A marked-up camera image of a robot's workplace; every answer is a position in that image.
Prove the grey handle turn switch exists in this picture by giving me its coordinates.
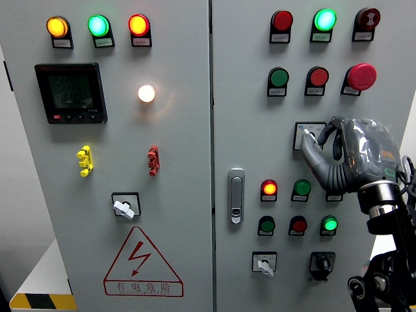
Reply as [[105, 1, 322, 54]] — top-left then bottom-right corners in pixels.
[[292, 121, 328, 152]]

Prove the small green round lamp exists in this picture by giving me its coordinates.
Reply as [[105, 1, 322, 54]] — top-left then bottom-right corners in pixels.
[[292, 179, 312, 197]]

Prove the small lit green push button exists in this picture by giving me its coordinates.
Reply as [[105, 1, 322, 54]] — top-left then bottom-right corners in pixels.
[[320, 215, 339, 233]]

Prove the large red stop button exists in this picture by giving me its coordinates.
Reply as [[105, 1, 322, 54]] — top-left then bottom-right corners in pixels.
[[345, 62, 378, 91]]

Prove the small red push button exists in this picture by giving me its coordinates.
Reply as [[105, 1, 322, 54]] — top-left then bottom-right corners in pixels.
[[289, 216, 308, 233]]

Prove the small red round lamp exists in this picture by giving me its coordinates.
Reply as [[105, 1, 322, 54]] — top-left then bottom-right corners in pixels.
[[260, 179, 278, 196]]

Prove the pale grey cabinet door with lock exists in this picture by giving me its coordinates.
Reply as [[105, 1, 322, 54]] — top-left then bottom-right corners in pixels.
[[210, 0, 416, 312]]

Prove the silver door lock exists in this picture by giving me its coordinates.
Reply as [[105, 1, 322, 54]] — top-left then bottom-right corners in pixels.
[[227, 168, 246, 226]]

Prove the dark red buzzer lamp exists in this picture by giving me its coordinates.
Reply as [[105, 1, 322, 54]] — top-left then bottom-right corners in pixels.
[[354, 7, 382, 31]]

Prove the white round lamp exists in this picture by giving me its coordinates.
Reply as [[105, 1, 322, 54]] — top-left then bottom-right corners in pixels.
[[137, 84, 157, 103]]

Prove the red warning triangle sticker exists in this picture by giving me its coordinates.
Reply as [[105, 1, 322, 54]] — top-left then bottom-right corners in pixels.
[[103, 226, 185, 298]]

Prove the black display meter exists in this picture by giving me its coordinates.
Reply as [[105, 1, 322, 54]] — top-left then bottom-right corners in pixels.
[[34, 62, 109, 125]]

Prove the yellow round lamp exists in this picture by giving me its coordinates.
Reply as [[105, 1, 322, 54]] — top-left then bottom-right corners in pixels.
[[45, 15, 70, 38]]

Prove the black yellow striped tape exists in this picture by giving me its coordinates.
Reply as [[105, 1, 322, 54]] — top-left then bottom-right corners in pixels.
[[8, 292, 78, 310]]

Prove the black cabinet hinge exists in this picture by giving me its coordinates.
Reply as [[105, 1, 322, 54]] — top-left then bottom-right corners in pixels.
[[3, 60, 14, 92]]

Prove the black handle turn switch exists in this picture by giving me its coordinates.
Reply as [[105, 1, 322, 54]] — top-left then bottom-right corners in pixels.
[[308, 252, 336, 282]]

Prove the small white handle turn switch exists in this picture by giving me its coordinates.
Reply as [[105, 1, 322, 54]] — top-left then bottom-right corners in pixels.
[[251, 251, 278, 278]]

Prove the small red handle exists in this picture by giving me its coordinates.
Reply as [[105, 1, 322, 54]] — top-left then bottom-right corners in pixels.
[[147, 144, 160, 177]]

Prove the small yellow handle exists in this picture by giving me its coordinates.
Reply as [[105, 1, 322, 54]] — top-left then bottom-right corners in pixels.
[[76, 145, 94, 177]]

